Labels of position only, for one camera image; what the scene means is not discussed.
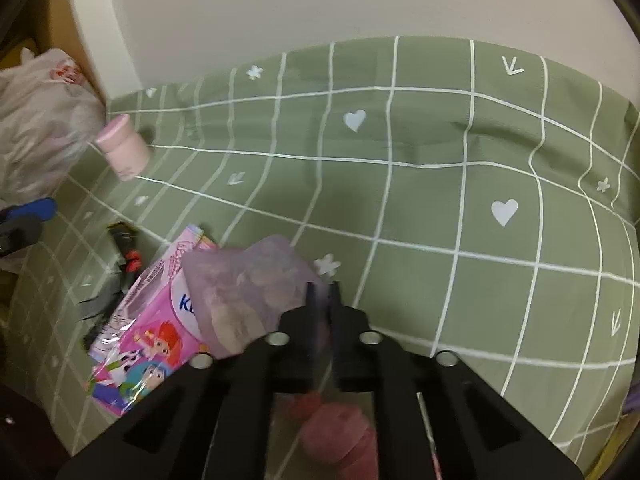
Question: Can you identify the colourful cartoon wrapper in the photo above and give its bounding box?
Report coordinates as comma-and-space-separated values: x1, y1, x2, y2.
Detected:
88, 226, 216, 416

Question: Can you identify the pink segmented toy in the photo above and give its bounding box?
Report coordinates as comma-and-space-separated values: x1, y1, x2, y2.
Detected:
288, 391, 378, 479

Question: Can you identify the dark red foil packet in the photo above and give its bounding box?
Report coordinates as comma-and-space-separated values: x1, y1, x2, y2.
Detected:
78, 221, 142, 352

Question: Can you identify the clear plastic wrapper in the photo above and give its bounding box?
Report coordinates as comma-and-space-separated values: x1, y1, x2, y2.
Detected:
182, 235, 328, 359

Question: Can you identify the yellow trash bag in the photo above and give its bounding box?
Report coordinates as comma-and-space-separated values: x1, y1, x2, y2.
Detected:
586, 411, 639, 480

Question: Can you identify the white plastic bag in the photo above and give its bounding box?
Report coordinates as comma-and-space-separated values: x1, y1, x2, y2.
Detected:
0, 49, 105, 204

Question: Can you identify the pink cylindrical jar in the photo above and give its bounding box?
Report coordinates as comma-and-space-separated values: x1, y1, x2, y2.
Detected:
96, 114, 151, 181

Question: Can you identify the green checkered tablecloth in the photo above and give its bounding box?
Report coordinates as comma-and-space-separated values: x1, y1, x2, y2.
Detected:
1, 37, 639, 469

